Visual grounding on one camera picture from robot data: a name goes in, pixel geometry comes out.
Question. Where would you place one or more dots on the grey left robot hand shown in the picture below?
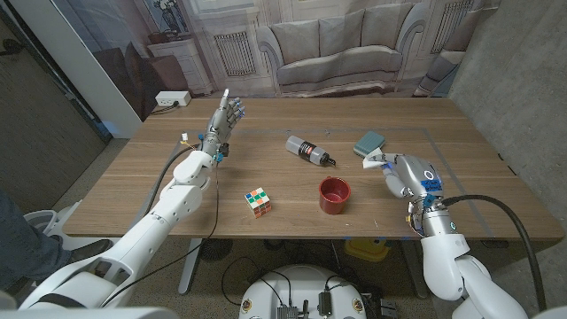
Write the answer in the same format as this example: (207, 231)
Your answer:
(219, 126)

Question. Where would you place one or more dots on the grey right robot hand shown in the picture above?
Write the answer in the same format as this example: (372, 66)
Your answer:
(416, 177)

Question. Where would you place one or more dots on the white paper towel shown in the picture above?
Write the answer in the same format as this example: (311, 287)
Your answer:
(371, 160)

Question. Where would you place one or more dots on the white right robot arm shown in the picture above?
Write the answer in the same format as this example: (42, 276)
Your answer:
(443, 261)

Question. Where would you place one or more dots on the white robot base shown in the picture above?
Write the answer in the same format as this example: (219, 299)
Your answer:
(303, 283)

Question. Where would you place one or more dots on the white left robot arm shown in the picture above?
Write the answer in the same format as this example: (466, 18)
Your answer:
(177, 204)

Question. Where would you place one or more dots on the red cup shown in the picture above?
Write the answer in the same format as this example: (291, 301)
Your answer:
(334, 197)

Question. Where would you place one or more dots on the Rubik's cube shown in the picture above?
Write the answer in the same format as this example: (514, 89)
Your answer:
(258, 201)

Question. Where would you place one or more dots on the grey bottle with black cap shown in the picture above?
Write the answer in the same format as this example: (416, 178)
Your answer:
(305, 150)

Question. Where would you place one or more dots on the white power strip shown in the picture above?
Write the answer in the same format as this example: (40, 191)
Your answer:
(173, 98)

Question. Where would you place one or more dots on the yellow object under table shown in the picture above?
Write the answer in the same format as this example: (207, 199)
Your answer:
(367, 250)

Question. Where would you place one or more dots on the grey table leg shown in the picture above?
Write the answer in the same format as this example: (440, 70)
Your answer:
(415, 270)
(189, 266)

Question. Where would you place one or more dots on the black round fan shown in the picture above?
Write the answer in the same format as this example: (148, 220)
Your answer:
(215, 249)

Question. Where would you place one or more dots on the printed living room backdrop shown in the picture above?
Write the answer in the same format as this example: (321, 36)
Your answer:
(336, 44)

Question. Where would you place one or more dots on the black shoe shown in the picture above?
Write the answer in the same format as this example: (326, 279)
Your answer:
(90, 249)

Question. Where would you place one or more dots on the white chair base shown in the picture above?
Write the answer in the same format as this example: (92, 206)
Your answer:
(44, 221)

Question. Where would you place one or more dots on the person's leg in jeans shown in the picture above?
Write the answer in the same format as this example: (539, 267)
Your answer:
(22, 248)

